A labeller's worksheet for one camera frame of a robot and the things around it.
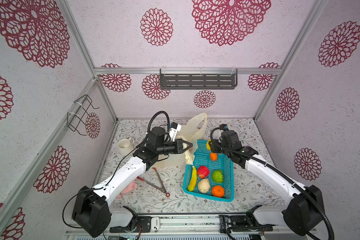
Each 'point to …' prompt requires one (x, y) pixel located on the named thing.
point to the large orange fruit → (218, 191)
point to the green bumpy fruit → (217, 176)
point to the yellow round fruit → (208, 145)
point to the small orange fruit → (213, 156)
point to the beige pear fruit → (204, 185)
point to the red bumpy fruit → (203, 172)
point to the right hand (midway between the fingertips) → (212, 139)
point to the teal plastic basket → (210, 175)
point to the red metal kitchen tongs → (162, 189)
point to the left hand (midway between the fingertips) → (191, 147)
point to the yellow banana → (194, 176)
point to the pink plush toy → (132, 186)
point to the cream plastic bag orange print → (187, 132)
